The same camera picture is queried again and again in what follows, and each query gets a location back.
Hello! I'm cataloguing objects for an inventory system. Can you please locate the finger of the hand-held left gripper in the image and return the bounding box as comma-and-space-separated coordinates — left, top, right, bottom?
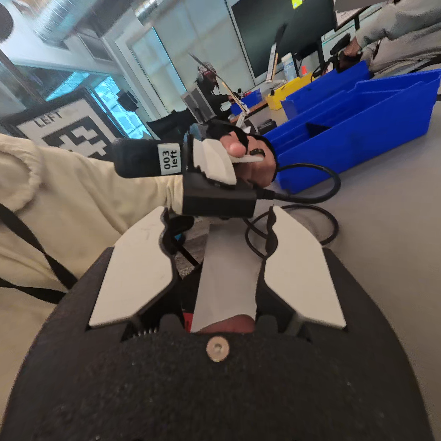
192, 137, 266, 187

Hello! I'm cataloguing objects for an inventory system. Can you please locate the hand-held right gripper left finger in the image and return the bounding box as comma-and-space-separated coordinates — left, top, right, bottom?
88, 206, 185, 333

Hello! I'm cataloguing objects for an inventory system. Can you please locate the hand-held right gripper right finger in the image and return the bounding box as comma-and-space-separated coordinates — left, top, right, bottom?
255, 204, 347, 333

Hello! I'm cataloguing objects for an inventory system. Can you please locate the black ethernet port adapter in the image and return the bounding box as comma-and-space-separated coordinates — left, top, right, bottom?
182, 171, 276, 218

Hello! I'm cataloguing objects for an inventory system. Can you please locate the black ethernet cable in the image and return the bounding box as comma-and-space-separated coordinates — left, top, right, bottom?
164, 163, 342, 271

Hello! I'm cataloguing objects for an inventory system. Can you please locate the blue plastic bin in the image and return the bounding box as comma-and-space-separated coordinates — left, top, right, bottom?
265, 68, 441, 195
281, 59, 371, 119

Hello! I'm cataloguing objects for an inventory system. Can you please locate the person's left forearm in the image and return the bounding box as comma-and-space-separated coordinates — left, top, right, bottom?
42, 148, 187, 257

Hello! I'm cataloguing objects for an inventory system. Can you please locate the person's left hand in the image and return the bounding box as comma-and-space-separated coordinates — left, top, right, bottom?
206, 120, 278, 189

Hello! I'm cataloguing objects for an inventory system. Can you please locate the yellow plastic bin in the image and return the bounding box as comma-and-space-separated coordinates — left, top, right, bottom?
266, 73, 315, 111

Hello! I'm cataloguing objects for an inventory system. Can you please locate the black wall monitor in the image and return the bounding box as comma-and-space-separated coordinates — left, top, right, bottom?
228, 0, 338, 80

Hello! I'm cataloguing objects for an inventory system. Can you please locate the silver ventilation duct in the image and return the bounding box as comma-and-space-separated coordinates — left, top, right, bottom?
31, 0, 160, 43

